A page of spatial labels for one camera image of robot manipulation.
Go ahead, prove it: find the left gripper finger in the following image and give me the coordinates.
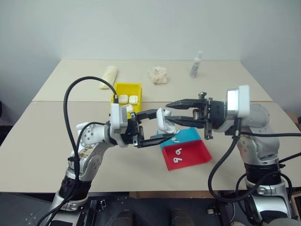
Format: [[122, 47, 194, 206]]
[[140, 133, 176, 148], [136, 109, 158, 121]]

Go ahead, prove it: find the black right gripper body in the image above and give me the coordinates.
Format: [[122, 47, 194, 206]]
[[192, 92, 227, 140]]

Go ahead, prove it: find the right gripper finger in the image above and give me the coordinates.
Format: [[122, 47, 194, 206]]
[[165, 98, 205, 111], [164, 115, 206, 129]]

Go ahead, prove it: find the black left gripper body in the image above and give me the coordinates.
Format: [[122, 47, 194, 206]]
[[119, 112, 145, 148]]

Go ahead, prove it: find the yellow plastic bin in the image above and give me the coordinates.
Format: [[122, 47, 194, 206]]
[[110, 82, 144, 120]]

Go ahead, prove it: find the blue plastic tray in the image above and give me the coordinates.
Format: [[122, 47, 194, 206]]
[[155, 127, 202, 150]]

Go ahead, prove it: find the red plastic tray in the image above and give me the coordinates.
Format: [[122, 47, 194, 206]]
[[162, 139, 213, 171]]

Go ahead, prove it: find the clear spray bottle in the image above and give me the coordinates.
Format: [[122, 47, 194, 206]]
[[189, 49, 204, 79]]

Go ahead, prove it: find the crumpled white plastic wrap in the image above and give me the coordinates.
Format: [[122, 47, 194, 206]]
[[147, 66, 169, 85]]

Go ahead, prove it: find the cream rolled cloth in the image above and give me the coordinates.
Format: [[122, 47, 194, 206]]
[[98, 65, 118, 90]]

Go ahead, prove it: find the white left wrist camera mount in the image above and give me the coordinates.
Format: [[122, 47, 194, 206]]
[[110, 103, 129, 137]]

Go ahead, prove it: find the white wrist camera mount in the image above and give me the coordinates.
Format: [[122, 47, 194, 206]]
[[226, 85, 250, 119], [110, 103, 129, 137]]

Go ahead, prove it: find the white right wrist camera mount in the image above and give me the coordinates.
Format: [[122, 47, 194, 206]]
[[226, 85, 250, 119]]

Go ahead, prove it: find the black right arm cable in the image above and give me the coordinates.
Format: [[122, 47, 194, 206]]
[[208, 117, 269, 221]]

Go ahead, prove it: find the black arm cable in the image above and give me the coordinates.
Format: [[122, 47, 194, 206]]
[[36, 76, 119, 226], [208, 117, 269, 221]]

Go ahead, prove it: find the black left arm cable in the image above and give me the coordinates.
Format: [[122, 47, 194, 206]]
[[36, 76, 119, 226]]

